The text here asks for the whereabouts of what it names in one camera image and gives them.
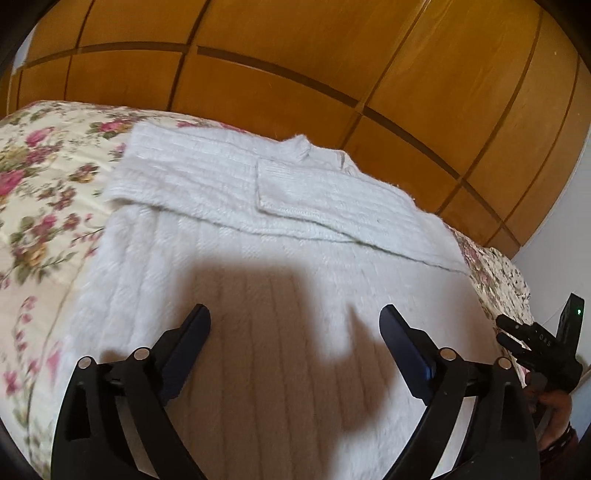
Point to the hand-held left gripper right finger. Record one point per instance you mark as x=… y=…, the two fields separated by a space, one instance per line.
x=406 y=350

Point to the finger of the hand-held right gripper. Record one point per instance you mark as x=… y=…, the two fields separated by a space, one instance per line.
x=515 y=325
x=517 y=348

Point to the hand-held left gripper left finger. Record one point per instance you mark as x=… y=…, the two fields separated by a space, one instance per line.
x=187 y=350

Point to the white knit sweater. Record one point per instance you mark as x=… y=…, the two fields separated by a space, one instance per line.
x=258 y=258

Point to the person's right forearm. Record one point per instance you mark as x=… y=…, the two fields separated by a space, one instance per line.
x=565 y=450

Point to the person's right hand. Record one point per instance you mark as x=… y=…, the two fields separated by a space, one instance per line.
x=556 y=415

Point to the floral bedspread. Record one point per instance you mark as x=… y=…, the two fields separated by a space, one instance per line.
x=46 y=194

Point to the wooden wardrobe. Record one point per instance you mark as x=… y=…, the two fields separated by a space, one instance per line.
x=323 y=69

